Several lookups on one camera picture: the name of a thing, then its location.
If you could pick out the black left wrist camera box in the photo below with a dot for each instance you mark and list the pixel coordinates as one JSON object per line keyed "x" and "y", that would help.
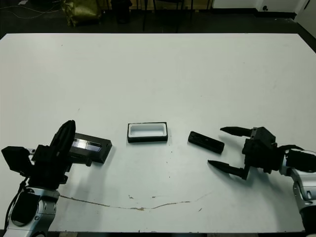
{"x": 16, "y": 159}

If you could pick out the white paper sheet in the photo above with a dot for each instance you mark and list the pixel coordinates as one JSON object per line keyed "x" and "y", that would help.
{"x": 23, "y": 2}

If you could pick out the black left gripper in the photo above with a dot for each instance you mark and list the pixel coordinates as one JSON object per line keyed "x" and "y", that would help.
{"x": 45, "y": 171}

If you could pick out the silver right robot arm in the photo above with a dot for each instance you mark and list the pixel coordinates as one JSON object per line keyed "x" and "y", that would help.
{"x": 306, "y": 192}

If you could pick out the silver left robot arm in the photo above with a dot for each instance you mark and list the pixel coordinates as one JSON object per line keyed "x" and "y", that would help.
{"x": 32, "y": 214}

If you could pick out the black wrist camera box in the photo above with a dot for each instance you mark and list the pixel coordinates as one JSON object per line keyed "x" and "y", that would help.
{"x": 16, "y": 159}
{"x": 265, "y": 135}

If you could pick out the crumpled plastic bag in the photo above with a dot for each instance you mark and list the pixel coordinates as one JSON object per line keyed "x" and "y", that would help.
{"x": 81, "y": 11}

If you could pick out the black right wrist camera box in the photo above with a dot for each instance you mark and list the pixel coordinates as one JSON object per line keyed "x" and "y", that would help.
{"x": 265, "y": 135}

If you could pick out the black box base white insert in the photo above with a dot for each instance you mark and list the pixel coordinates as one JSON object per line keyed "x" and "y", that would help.
{"x": 148, "y": 138}

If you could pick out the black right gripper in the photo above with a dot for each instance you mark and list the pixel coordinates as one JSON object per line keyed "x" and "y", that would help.
{"x": 259, "y": 158}

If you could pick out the black waste bin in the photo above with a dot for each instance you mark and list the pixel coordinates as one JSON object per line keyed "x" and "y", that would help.
{"x": 123, "y": 12}

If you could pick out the black metal chair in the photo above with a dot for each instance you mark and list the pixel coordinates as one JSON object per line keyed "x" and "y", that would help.
{"x": 176, "y": 14}

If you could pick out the black box lid with window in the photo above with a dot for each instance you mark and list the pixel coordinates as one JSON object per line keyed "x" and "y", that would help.
{"x": 98, "y": 153}

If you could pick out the black handheld camera with screen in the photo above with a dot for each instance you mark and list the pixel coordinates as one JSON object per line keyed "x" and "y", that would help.
{"x": 206, "y": 142}

